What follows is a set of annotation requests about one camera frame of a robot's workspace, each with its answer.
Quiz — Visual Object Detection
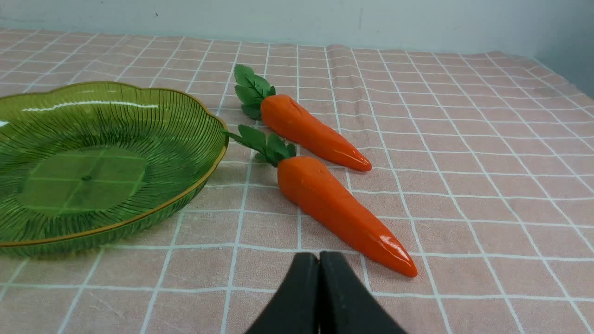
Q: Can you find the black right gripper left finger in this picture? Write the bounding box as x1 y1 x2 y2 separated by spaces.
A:
246 252 320 334

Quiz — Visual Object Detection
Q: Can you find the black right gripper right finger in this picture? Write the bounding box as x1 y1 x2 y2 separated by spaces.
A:
318 251 406 334

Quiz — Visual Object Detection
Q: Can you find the orange plastic carrot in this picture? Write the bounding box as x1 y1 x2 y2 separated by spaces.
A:
222 124 418 277
233 64 373 172

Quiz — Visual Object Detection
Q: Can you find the pink checked tablecloth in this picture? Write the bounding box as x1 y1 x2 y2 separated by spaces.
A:
1 27 593 334

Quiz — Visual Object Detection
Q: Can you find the green ribbed glass plate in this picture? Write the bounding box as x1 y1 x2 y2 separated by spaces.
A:
0 82 229 257

